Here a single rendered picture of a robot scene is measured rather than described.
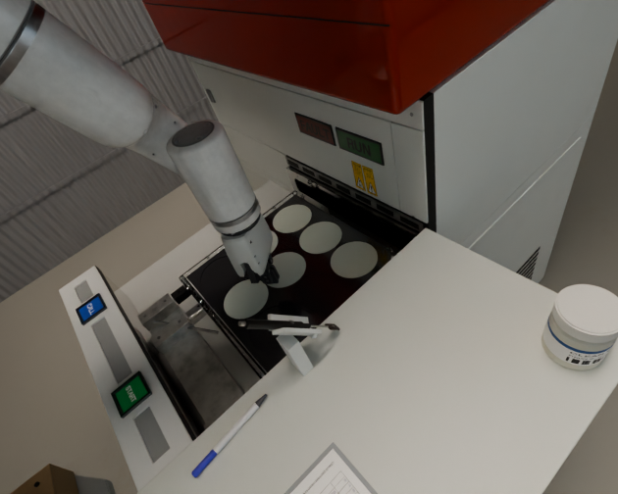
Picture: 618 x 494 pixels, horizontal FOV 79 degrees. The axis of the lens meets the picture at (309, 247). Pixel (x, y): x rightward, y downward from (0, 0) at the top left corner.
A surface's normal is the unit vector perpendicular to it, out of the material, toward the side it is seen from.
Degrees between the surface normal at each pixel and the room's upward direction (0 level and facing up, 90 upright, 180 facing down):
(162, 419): 0
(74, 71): 83
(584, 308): 0
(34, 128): 90
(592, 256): 0
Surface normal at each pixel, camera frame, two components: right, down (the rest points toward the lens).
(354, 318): -0.25, -0.66
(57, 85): 0.45, 0.65
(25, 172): 0.61, 0.46
